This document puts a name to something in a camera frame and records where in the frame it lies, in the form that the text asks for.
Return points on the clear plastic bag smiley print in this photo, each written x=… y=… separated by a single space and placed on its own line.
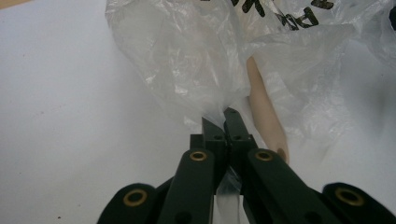
x=186 y=56

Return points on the white table mat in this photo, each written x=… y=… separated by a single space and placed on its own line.
x=62 y=124

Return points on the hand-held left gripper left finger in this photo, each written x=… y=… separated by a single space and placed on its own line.
x=214 y=140

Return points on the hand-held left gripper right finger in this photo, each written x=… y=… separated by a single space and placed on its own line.
x=238 y=137

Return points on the beige soup ladle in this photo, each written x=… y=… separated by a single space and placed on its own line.
x=264 y=118

